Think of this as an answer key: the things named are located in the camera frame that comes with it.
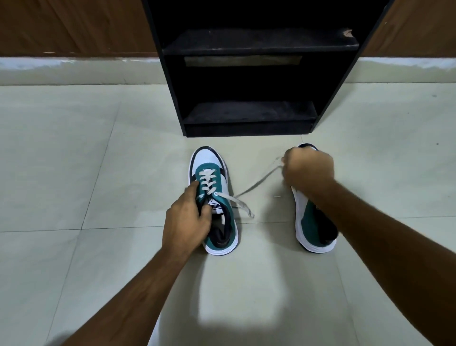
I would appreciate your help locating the person's right hand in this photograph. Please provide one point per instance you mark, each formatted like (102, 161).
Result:
(309, 170)

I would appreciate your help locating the person's left hand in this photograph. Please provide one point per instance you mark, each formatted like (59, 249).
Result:
(183, 224)

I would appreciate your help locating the person's left thumb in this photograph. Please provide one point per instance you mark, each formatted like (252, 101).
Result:
(205, 217)

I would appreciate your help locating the person's right fingers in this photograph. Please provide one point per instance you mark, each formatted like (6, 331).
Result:
(288, 167)

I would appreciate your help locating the green white laced sneaker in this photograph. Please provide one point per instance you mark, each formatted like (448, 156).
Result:
(213, 199)

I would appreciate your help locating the white shoelace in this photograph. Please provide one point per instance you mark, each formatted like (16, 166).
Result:
(249, 189)

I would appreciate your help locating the person's right forearm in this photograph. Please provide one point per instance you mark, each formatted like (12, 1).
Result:
(392, 256)

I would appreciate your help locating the person's left forearm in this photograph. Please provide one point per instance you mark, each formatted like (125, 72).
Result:
(131, 303)

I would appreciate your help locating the black wooden shoe rack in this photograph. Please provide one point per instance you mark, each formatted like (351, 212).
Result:
(256, 67)

